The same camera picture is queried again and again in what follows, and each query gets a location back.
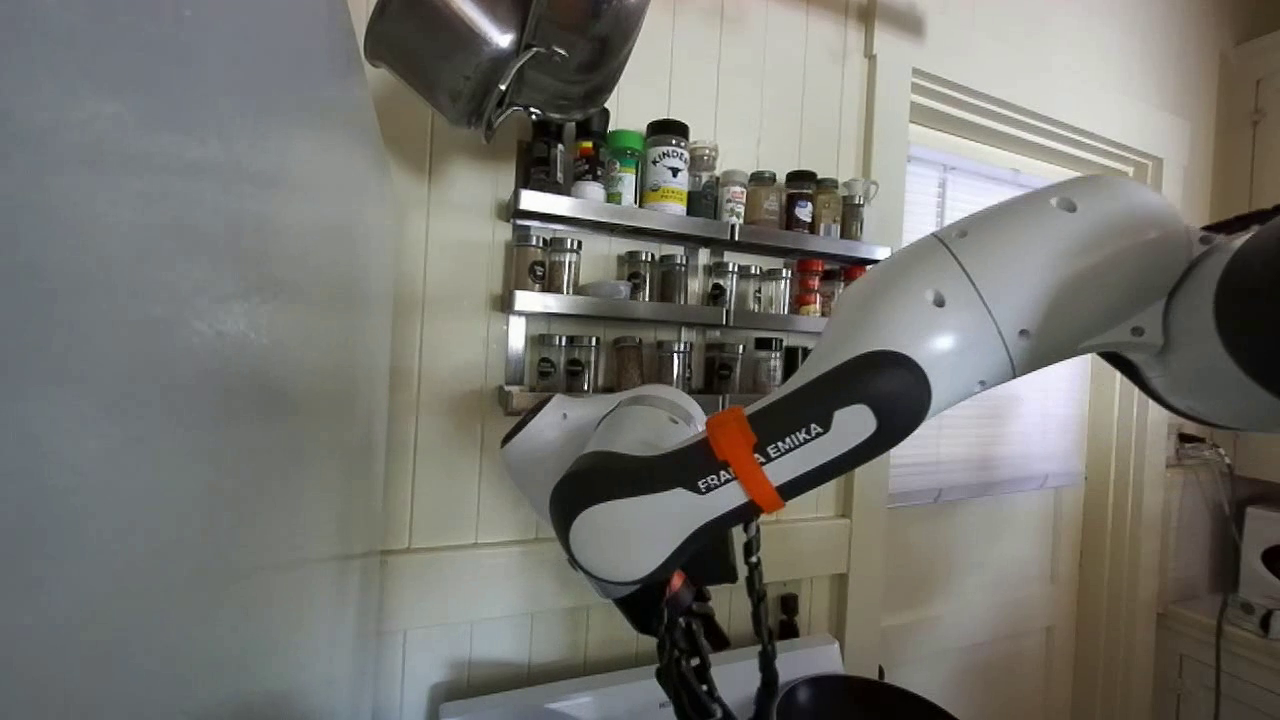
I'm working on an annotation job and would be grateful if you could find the white cabinet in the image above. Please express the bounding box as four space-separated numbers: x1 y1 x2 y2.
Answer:
1154 593 1280 720

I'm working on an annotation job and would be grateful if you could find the small dark sauce bottle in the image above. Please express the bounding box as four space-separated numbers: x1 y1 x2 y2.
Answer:
568 124 614 206

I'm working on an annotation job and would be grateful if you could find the white refrigerator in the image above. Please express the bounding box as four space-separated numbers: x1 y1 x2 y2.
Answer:
0 0 403 720

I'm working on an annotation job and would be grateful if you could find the black frying pan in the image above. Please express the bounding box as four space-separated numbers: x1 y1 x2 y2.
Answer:
773 672 959 720

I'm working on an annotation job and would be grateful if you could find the orange cable strap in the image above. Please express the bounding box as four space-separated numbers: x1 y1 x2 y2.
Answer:
701 402 791 516

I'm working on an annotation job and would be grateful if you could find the black label spice jar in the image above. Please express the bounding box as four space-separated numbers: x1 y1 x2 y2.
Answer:
780 169 825 235

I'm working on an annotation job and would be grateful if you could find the cream door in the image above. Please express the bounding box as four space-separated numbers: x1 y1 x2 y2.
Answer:
876 132 1159 720

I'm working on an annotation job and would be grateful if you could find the large black lid spice jar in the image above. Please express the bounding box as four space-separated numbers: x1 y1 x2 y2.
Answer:
639 115 697 217

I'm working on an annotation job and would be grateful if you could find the large hanging steel pot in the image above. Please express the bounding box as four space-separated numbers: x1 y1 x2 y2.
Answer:
358 0 651 143

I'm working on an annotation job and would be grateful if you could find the white appliance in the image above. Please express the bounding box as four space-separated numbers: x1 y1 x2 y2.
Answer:
1233 501 1280 640

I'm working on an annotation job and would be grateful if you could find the green lid spice jar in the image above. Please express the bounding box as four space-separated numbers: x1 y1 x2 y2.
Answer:
599 128 648 210

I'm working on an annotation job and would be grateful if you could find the metal spice rack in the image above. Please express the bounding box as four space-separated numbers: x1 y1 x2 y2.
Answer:
493 183 897 420

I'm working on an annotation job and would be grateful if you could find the white gas stove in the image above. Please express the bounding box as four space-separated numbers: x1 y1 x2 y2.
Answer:
438 635 852 720

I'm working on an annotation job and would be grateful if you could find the black braided cable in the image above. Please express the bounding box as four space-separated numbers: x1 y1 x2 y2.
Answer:
655 516 788 720

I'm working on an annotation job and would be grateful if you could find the dark glass spice bottle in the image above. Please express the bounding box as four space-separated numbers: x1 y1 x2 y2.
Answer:
518 115 572 196

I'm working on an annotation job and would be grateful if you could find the white window blind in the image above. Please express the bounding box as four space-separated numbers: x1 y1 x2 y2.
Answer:
889 147 1106 513

